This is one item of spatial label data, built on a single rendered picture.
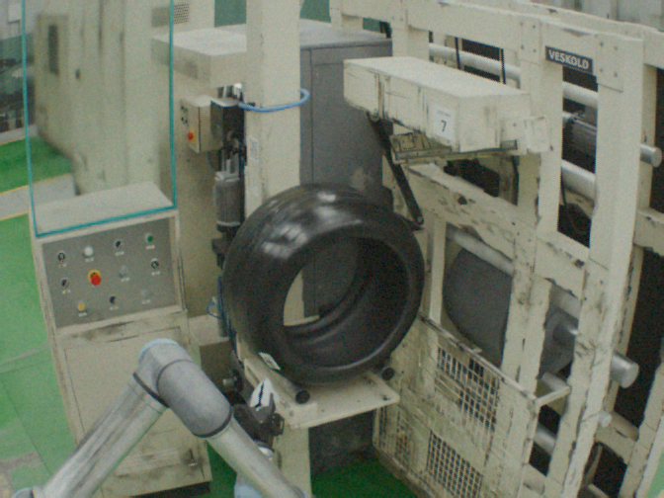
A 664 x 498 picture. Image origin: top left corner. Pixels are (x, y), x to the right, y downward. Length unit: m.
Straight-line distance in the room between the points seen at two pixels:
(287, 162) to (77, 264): 0.82
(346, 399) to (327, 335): 0.23
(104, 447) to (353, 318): 1.11
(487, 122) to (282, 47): 0.69
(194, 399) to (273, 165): 0.97
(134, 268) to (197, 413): 1.18
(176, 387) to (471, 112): 0.95
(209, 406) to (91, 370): 1.23
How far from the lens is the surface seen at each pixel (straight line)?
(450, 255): 3.11
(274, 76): 2.37
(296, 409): 2.34
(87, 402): 2.92
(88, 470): 1.84
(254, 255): 2.16
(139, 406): 1.78
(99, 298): 2.80
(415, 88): 2.10
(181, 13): 5.41
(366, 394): 2.51
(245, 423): 2.11
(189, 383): 1.69
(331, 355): 2.52
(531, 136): 1.98
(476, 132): 1.99
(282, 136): 2.42
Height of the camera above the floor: 2.16
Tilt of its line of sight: 23 degrees down
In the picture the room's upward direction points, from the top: 1 degrees counter-clockwise
